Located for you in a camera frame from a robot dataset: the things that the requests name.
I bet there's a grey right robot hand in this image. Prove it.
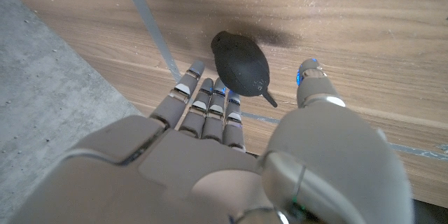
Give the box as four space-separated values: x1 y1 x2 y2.
6 57 414 224

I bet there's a black rubber air blower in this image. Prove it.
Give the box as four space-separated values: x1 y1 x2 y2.
210 30 279 109

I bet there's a grey tape outline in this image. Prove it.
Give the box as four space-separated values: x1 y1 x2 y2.
117 0 448 162

